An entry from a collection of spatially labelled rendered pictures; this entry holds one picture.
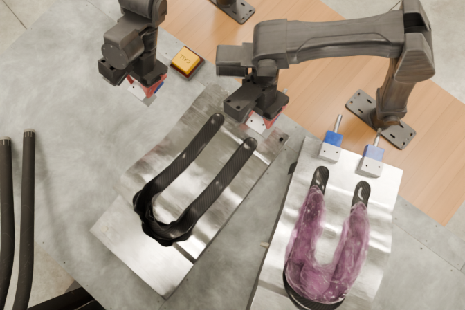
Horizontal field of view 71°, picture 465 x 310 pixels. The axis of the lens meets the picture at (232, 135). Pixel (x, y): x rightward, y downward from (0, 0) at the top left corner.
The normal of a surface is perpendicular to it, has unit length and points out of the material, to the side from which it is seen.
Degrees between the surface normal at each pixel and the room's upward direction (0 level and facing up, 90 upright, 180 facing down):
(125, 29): 26
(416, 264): 0
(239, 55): 0
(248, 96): 21
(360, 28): 13
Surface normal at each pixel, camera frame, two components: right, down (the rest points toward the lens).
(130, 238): -0.04, -0.25
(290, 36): -0.26, -0.26
